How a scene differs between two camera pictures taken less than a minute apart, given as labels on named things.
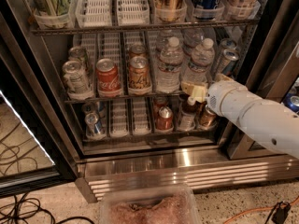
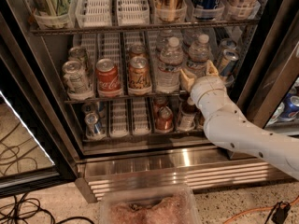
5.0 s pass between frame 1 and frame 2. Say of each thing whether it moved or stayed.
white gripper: moved
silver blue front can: stayed
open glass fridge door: stayed
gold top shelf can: stayed
